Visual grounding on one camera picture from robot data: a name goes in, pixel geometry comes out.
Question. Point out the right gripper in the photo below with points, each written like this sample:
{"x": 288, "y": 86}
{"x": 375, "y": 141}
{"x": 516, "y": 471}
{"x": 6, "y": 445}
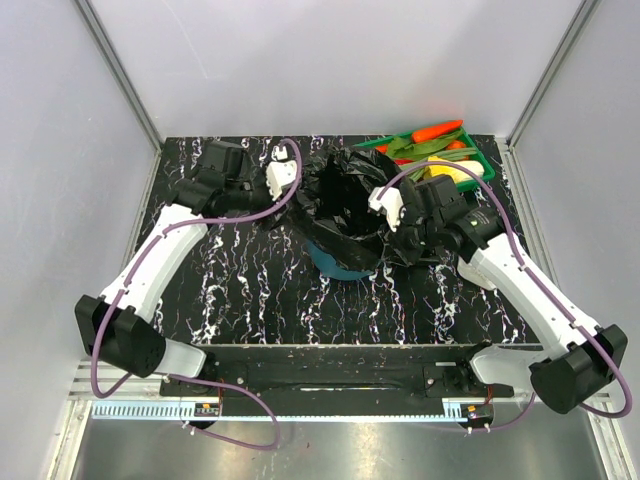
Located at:
{"x": 396, "y": 241}

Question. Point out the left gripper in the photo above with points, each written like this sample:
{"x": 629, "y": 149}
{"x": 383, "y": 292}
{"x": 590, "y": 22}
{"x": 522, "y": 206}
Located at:
{"x": 268, "y": 200}

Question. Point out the black trash bag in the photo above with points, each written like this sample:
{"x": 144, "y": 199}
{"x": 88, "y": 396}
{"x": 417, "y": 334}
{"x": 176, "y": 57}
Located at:
{"x": 330, "y": 206}

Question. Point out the teal plastic trash bin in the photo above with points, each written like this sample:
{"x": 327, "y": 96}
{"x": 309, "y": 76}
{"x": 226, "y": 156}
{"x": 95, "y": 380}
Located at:
{"x": 328, "y": 266}

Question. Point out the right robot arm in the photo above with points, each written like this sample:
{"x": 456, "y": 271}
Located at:
{"x": 577, "y": 356}

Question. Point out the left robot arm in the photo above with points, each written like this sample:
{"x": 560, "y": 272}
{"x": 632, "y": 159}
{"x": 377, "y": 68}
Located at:
{"x": 116, "y": 326}

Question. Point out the green long beans bundle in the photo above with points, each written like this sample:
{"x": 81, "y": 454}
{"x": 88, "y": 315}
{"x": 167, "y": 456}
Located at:
{"x": 447, "y": 154}

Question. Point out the yellow white cabbage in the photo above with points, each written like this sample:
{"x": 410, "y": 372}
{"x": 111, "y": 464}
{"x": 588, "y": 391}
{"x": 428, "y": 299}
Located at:
{"x": 456, "y": 170}

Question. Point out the green plastic vegetable tray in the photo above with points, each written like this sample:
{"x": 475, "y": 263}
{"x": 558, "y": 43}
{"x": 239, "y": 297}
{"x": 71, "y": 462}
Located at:
{"x": 448, "y": 142}

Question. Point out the large orange carrot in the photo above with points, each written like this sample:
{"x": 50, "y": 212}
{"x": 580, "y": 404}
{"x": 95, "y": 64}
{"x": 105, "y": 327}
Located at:
{"x": 436, "y": 131}

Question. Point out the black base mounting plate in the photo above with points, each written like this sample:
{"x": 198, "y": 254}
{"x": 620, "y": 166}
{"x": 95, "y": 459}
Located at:
{"x": 335, "y": 382}

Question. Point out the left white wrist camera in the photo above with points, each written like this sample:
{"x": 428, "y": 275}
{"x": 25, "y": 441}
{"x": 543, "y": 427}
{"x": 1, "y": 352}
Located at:
{"x": 284, "y": 170}

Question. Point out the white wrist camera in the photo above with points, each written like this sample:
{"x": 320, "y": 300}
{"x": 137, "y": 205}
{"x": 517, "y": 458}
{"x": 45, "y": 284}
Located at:
{"x": 284, "y": 170}
{"x": 388, "y": 202}

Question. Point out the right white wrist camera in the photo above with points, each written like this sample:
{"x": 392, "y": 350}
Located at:
{"x": 388, "y": 202}

